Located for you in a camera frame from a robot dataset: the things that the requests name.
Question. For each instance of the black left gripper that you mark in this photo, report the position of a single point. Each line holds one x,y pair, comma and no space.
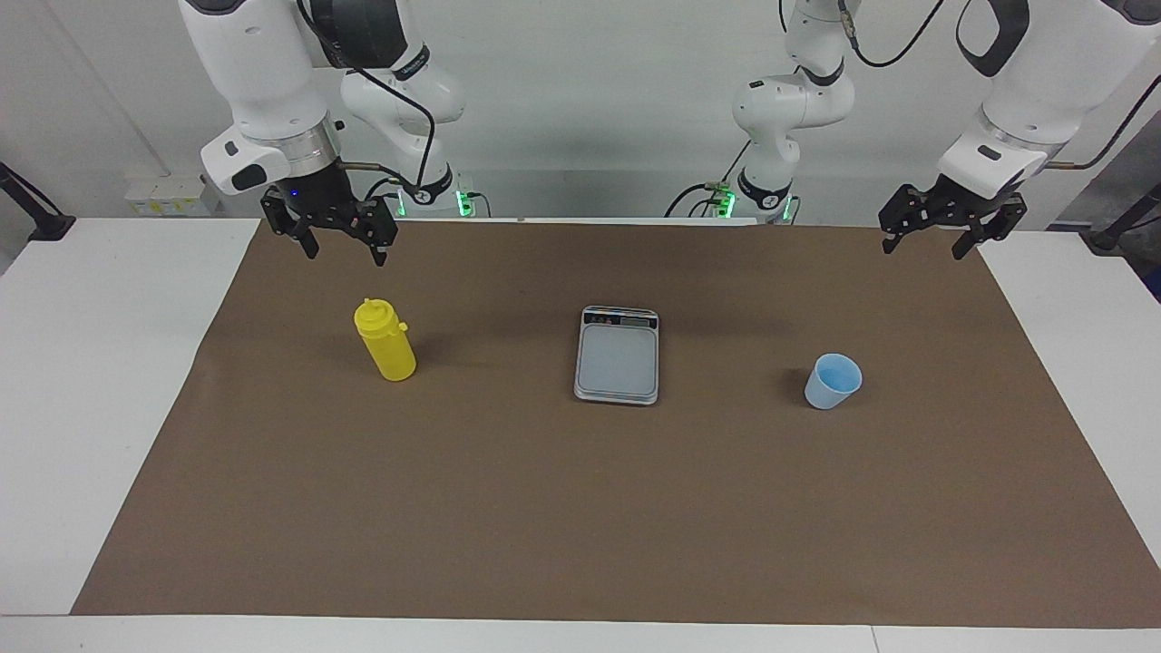
961,204

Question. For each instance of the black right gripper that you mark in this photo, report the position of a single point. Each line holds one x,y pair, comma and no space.
322,195

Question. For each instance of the yellow squeeze bottle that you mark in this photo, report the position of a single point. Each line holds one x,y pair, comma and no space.
385,345

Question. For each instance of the light blue plastic cup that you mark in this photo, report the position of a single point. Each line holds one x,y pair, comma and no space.
830,385

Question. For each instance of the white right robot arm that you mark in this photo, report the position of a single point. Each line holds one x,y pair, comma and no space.
263,73

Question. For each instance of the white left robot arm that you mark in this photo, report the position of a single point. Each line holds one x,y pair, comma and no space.
1034,82

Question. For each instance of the silver digital kitchen scale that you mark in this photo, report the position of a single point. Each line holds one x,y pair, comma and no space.
617,358

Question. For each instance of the black clamp stand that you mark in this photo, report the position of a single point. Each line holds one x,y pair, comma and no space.
1111,238
45,222

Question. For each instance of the brown paper mat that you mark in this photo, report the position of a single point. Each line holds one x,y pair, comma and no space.
580,508

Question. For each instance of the white wall socket box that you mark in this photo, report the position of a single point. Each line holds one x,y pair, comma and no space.
168,195

